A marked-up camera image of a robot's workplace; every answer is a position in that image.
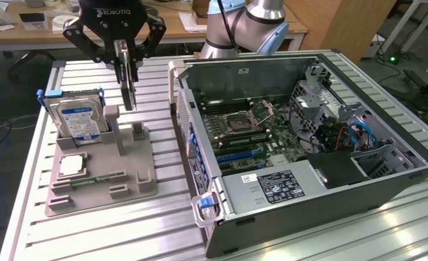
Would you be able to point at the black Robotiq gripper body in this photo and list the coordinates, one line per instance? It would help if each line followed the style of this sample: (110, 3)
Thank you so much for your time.
(113, 19)

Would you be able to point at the green GPU card black shroud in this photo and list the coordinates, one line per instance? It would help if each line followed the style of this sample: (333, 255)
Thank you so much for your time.
(129, 95)

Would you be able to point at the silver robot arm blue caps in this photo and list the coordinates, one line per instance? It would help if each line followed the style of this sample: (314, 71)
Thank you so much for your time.
(262, 16)

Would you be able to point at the white paper stack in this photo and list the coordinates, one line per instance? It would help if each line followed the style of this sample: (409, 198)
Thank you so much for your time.
(193, 24)

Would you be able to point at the white round tape dish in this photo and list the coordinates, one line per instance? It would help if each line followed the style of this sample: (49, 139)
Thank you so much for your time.
(60, 24)

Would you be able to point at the white box black top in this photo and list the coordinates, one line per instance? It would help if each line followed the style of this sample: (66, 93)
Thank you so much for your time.
(34, 21)

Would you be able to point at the black office chair base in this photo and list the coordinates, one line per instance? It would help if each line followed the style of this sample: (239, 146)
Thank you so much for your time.
(22, 61)

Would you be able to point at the wooden desk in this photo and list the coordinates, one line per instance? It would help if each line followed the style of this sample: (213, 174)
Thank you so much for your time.
(18, 38)

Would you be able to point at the white paper label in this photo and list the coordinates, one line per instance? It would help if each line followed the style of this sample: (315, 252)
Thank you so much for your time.
(1, 27)

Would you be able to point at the hard disk with blue caddy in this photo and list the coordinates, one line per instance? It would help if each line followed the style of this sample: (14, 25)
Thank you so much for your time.
(78, 119)

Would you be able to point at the CPU socket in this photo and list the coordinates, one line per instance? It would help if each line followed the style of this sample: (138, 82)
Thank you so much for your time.
(242, 122)

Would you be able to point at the metal socket cover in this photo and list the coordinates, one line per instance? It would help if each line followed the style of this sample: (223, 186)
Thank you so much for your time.
(265, 111)

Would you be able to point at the silver CPU chip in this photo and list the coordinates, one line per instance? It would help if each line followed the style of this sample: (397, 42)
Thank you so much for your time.
(73, 166)

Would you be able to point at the grey plastic parts rack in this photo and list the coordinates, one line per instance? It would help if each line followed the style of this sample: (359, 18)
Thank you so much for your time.
(102, 168)

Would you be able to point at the green RAM stick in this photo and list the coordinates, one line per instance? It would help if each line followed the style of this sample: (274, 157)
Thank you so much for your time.
(92, 180)

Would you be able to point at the metal disk bay cage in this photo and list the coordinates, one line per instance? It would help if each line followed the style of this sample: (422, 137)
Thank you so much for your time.
(309, 103)

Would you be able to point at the blue expansion slot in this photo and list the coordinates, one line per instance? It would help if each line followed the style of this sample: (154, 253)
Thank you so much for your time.
(235, 156)

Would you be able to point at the wooden cabinet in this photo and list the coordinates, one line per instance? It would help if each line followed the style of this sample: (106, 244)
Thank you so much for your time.
(345, 27)

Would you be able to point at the green motherboard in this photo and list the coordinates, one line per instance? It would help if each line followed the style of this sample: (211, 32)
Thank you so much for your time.
(283, 141)

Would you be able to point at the grey power supply unit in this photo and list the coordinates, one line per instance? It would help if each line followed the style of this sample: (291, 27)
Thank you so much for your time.
(243, 195)

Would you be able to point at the black floor stand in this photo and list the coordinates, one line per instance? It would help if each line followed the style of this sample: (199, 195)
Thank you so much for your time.
(415, 79)

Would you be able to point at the black open PC case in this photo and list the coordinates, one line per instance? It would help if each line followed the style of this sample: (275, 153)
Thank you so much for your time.
(309, 217)

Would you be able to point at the green lit floor switch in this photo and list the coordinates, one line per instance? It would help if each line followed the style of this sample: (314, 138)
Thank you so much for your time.
(393, 58)

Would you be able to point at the white desk frame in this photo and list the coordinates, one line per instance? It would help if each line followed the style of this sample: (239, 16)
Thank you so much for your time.
(419, 27)

